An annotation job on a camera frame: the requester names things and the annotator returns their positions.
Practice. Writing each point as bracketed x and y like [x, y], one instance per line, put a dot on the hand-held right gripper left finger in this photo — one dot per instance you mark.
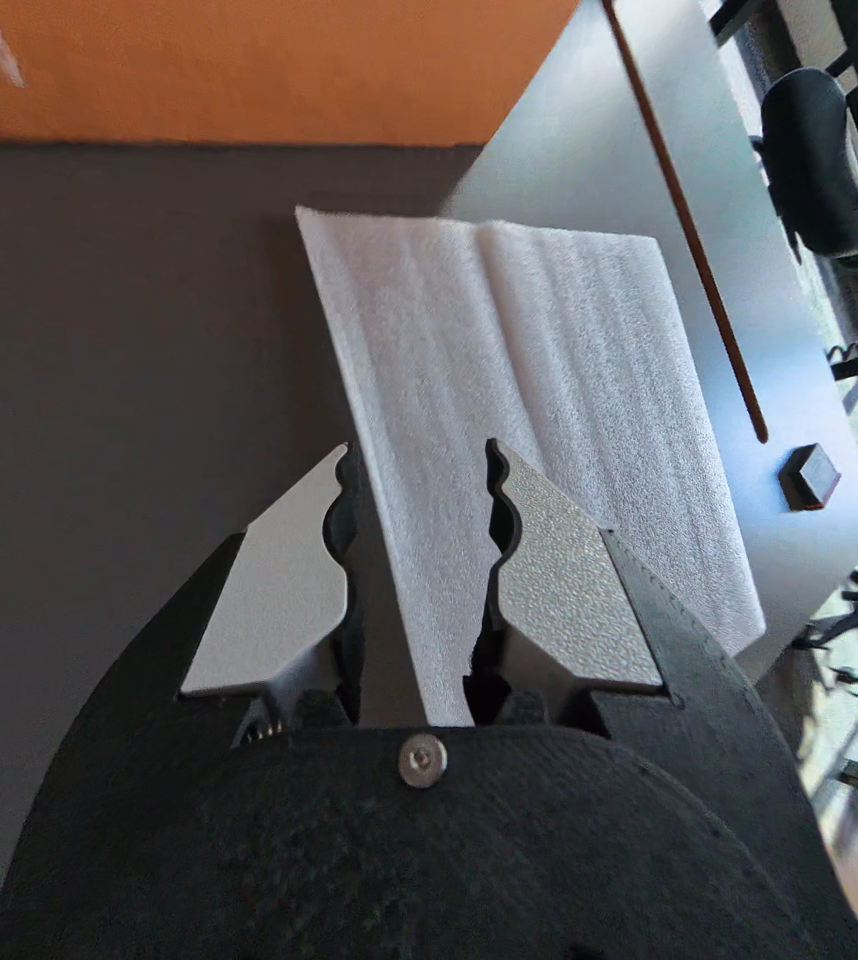
[279, 592]

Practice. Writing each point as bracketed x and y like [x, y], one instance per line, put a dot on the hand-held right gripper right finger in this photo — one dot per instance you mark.
[579, 600]

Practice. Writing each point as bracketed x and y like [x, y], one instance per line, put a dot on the white foam sheet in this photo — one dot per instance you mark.
[511, 375]

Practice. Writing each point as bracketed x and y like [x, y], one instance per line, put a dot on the orange cardboard box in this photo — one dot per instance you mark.
[249, 67]

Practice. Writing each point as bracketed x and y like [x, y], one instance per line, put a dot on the grey desk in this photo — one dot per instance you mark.
[136, 337]

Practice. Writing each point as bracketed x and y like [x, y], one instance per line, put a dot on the small black block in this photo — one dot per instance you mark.
[811, 476]

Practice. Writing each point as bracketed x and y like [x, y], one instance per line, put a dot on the black office chair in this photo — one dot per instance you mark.
[818, 165]

